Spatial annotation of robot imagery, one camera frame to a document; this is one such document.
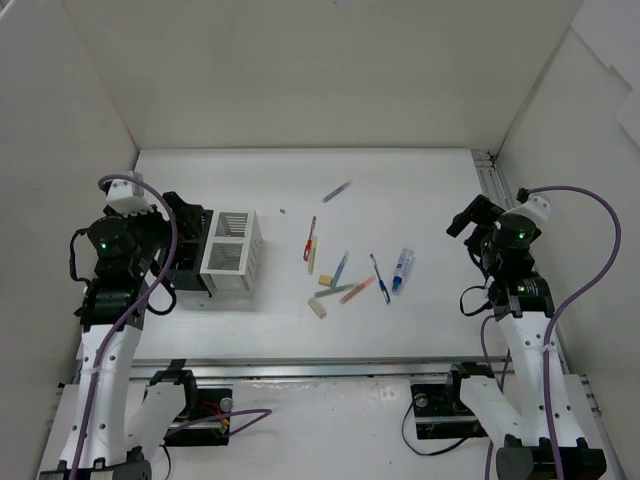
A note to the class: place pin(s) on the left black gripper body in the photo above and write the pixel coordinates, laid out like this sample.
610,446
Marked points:
187,253

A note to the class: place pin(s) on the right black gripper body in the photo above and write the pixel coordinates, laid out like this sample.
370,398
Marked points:
473,215

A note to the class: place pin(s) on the red pen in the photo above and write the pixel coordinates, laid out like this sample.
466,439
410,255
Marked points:
309,241

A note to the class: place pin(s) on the cream eraser stick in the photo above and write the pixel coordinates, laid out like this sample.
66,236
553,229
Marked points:
312,256

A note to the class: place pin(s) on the blue ballpoint pen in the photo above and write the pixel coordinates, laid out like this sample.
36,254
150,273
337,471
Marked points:
382,286

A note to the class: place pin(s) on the purple grey pen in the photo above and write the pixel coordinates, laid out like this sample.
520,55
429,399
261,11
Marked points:
331,195

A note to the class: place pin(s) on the orange red marker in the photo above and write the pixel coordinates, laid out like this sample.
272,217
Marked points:
356,290

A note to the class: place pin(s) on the small yellow eraser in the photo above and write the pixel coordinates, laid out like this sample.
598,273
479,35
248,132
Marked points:
325,280

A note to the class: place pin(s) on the teal blue pen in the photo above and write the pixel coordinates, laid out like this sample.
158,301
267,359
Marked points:
339,269

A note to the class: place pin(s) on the beige rectangular eraser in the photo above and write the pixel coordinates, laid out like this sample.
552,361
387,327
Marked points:
317,307

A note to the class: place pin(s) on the green grey marker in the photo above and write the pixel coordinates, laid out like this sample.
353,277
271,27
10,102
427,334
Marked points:
333,290

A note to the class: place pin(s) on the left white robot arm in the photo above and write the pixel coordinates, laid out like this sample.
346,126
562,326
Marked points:
136,244

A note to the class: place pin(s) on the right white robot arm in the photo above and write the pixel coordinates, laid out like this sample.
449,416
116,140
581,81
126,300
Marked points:
542,438

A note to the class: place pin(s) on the white slatted organizer box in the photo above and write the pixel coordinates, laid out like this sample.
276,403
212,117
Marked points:
232,253

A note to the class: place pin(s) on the black slatted organizer box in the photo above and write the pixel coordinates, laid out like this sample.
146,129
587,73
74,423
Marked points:
184,272

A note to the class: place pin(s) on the clear blue-capped glue bottle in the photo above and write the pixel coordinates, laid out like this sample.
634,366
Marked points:
402,268

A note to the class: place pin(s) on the aluminium side rail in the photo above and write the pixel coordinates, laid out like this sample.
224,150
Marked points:
491,179

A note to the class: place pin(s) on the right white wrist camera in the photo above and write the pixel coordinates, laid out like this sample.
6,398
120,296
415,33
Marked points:
532,205

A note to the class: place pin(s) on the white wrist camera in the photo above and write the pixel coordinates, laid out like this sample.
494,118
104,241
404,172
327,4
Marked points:
532,205
127,198

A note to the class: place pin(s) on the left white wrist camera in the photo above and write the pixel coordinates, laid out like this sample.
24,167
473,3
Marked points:
127,198

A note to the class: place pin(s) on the aluminium front rail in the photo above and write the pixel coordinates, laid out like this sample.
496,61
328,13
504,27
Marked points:
308,369

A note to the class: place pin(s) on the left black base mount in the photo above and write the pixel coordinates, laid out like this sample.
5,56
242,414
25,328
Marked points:
211,401

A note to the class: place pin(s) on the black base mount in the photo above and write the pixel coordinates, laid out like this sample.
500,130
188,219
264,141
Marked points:
211,401
438,416

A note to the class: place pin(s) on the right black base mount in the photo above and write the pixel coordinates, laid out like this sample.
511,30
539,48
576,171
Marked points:
438,416

